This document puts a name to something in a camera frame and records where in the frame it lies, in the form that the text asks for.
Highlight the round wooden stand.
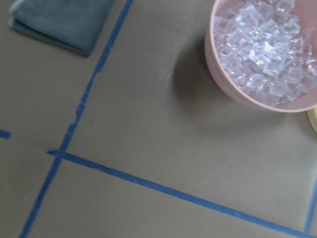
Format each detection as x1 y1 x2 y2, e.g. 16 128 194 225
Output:
307 108 317 133

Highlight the pink bowl of ice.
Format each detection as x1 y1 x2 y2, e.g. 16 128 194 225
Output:
205 0 317 113

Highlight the grey folded cloth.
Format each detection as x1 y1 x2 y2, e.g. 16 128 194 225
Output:
9 0 113 56

